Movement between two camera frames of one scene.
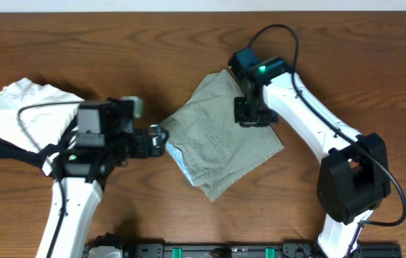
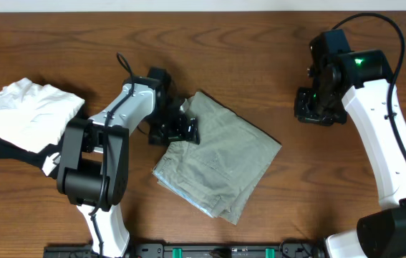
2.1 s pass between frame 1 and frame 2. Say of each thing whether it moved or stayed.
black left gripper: moved
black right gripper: moved
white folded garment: stayed
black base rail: stayed
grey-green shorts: moved
